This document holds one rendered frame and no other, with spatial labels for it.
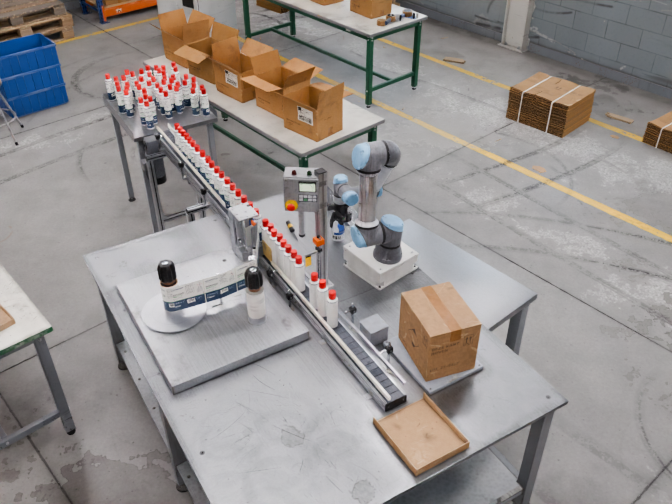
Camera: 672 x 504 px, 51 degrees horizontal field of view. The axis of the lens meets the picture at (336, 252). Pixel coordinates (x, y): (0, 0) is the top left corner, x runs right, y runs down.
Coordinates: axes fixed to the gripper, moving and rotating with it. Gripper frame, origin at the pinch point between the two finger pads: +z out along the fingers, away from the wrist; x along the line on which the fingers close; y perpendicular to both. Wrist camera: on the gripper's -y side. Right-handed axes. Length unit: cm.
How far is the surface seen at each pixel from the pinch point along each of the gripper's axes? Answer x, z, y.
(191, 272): -79, 2, -24
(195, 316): -97, 1, 7
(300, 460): -108, 7, 100
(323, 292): -51, -14, 47
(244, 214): -49, -25, -16
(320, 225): -33, -31, 25
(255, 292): -76, -17, 30
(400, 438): -71, 7, 119
